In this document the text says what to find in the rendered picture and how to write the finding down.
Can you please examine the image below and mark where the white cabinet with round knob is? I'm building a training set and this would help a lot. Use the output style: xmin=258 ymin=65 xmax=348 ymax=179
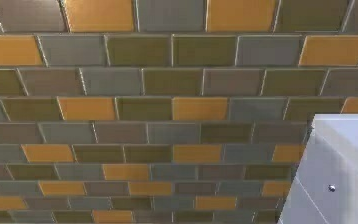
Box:
xmin=277 ymin=113 xmax=358 ymax=224

